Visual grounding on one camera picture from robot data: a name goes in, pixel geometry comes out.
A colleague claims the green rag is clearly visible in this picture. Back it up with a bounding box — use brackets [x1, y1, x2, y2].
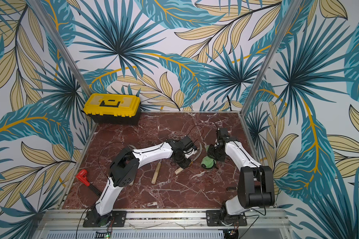
[201, 144, 217, 170]

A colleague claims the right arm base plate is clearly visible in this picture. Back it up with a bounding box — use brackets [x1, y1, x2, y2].
[205, 210, 247, 227]

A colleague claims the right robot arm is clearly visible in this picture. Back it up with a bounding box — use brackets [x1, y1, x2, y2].
[207, 128, 275, 216]

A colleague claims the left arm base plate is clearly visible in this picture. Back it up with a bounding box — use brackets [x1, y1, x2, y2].
[83, 210, 127, 228]

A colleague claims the sickle labelled handle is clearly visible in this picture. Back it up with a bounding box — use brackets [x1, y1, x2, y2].
[175, 142, 202, 175]

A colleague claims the red clamp tool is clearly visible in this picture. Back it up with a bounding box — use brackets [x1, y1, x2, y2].
[75, 169, 101, 197]

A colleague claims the yellow black toolbox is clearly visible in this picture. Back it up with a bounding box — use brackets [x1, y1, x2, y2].
[83, 93, 142, 125]

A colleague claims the small dark object on table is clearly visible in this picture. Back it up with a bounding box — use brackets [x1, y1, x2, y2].
[226, 187, 237, 191]

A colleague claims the aluminium front rail frame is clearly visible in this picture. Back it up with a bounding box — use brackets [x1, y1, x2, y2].
[33, 208, 295, 239]

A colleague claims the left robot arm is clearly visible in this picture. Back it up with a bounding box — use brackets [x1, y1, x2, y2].
[94, 136, 198, 217]

